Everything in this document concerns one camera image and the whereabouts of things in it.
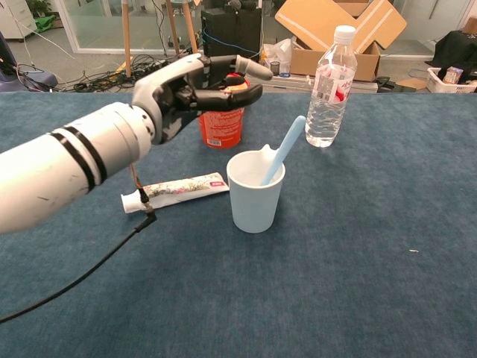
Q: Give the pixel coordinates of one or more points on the aluminium rails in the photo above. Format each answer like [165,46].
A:
[290,84]

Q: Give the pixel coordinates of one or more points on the floral toothpaste tube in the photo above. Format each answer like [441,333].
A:
[179,189]

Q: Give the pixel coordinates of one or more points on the black computer case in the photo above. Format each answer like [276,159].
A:
[231,37]

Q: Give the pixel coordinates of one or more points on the open cardboard box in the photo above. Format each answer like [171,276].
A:
[335,18]

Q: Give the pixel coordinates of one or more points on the white plastic basket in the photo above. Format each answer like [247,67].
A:
[447,87]

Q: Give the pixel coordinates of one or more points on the wooden stand legs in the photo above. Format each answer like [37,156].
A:
[126,37]

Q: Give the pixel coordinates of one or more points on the black metal plate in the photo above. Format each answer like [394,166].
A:
[384,84]

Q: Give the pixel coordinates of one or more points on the white cabinet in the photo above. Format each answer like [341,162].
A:
[15,18]

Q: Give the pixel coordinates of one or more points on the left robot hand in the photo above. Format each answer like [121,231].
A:
[164,89]

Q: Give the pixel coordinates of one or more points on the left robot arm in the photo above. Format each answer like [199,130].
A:
[56,168]

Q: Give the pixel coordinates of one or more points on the light blue toothbrush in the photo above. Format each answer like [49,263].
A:
[287,145]

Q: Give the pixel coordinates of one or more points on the blue carpet table cover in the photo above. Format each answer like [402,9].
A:
[335,261]

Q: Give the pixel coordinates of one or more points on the clear water bottle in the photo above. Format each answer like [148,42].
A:
[328,112]

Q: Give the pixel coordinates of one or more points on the blue-grey chair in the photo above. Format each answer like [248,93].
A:
[37,80]

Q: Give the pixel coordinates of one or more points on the red paper tub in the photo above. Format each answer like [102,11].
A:
[221,127]

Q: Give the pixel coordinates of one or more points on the black cloth bag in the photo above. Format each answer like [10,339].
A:
[458,48]

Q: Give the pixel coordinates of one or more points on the white plastic bag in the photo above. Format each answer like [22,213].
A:
[277,50]

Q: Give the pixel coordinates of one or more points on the small printed box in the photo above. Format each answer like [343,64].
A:
[453,74]

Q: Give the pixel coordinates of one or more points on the white plastic cup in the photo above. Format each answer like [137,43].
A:
[255,205]

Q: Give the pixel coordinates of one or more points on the green plant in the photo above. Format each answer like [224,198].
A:
[43,20]

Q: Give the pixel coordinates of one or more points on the flat cardboard sheet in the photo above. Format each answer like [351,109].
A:
[411,85]

